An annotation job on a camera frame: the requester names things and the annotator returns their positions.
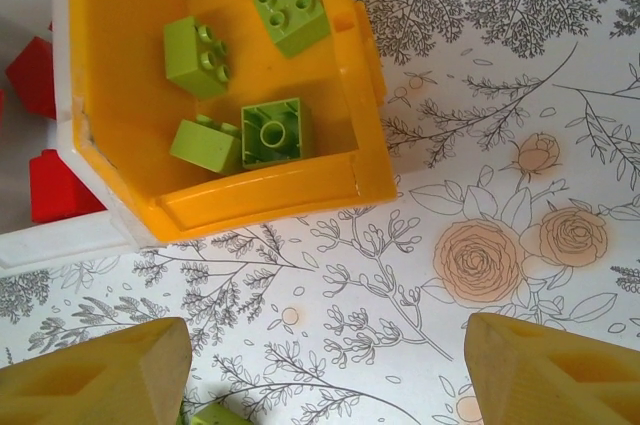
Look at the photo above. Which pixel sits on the red lego brick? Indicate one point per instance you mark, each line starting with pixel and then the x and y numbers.
pixel 60 190
pixel 32 77

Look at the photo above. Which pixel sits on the orange plastic container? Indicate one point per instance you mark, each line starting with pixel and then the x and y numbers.
pixel 125 95

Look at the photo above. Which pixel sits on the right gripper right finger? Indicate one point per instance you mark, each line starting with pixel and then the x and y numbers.
pixel 560 385

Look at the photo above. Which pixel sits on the white plastic container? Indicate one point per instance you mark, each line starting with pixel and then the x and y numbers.
pixel 50 245

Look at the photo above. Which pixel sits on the green lego brick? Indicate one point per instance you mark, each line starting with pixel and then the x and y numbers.
pixel 192 57
pixel 212 416
pixel 292 12
pixel 274 135
pixel 205 147

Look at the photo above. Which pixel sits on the floral tablecloth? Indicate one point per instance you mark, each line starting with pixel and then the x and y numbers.
pixel 450 145

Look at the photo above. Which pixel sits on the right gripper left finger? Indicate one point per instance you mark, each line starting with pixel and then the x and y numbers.
pixel 75 385

